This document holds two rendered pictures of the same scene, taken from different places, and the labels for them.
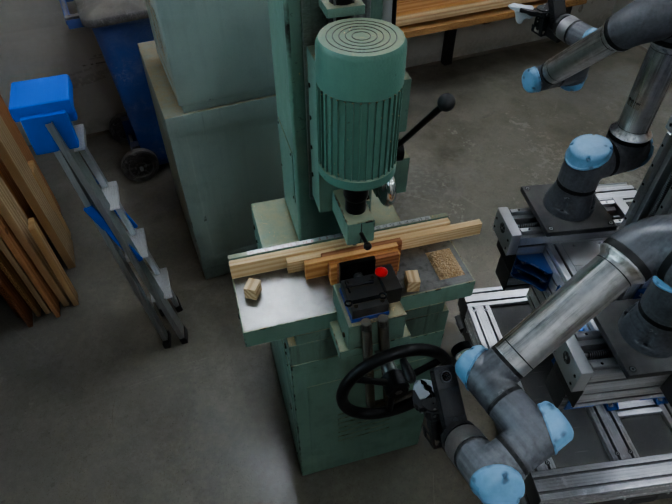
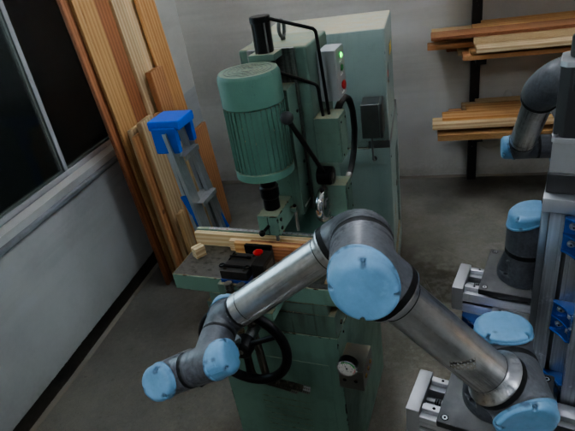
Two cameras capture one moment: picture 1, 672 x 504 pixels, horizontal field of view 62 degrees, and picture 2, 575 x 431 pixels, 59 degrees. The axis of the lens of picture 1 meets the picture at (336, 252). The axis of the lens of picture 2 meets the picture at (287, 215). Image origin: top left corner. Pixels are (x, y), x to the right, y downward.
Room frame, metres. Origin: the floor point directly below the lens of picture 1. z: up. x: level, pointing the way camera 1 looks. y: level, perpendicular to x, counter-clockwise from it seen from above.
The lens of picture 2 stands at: (-0.02, -0.99, 1.82)
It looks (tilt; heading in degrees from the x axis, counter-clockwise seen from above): 29 degrees down; 40
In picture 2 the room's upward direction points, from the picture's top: 9 degrees counter-clockwise
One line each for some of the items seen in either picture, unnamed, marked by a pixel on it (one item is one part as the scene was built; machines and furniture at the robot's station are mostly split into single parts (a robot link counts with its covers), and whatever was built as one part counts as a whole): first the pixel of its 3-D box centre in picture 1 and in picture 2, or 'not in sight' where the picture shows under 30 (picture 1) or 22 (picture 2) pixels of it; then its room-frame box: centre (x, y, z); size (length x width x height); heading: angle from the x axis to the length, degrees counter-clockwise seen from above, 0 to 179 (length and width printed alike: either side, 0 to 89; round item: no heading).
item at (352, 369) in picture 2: (461, 352); (348, 366); (0.89, -0.36, 0.65); 0.06 x 0.04 x 0.08; 106
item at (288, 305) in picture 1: (357, 296); (263, 279); (0.91, -0.05, 0.87); 0.61 x 0.30 x 0.06; 106
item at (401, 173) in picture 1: (389, 170); (337, 196); (1.24, -0.15, 1.02); 0.09 x 0.07 x 0.12; 106
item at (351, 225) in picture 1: (353, 216); (277, 216); (1.04, -0.04, 1.03); 0.14 x 0.07 x 0.09; 16
